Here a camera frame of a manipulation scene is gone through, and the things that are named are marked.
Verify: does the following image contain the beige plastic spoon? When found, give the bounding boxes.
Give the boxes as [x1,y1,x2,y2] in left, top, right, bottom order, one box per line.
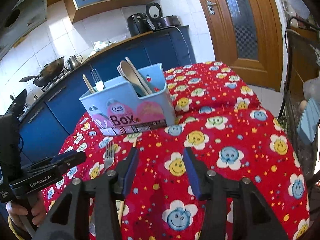
[119,61,148,95]

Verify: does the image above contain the beige plastic fork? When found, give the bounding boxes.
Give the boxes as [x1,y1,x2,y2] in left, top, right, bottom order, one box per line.
[117,65,129,81]

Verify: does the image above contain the blue kitchen base cabinets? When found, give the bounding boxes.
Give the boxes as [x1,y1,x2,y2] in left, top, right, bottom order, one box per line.
[0,25,197,221]

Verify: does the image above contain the person's left hand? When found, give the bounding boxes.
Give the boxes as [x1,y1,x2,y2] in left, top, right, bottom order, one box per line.
[5,192,48,228]

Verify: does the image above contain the red smiley flower tablecloth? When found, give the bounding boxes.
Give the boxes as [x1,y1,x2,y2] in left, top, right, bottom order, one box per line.
[42,62,310,239]

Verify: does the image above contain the light blue utensil box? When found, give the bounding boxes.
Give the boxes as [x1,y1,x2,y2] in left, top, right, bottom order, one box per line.
[79,63,176,135]

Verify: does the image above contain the black metal rack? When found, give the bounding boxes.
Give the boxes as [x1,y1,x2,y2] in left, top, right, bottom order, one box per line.
[278,16,319,187]

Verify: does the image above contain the black wok on stove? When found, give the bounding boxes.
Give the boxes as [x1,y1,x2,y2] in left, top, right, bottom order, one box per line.
[19,56,65,87]

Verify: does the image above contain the steel kettle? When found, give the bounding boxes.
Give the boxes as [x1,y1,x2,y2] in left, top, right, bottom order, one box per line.
[67,55,83,70]

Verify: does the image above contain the crumpled cloth on counter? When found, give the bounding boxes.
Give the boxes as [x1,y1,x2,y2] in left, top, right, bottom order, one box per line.
[91,41,112,55]

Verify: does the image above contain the wooden door with glass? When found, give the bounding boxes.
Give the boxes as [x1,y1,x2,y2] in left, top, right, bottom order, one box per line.
[200,0,283,91]

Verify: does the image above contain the range hood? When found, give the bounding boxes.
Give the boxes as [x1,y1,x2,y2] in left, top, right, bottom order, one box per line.
[1,0,47,58]

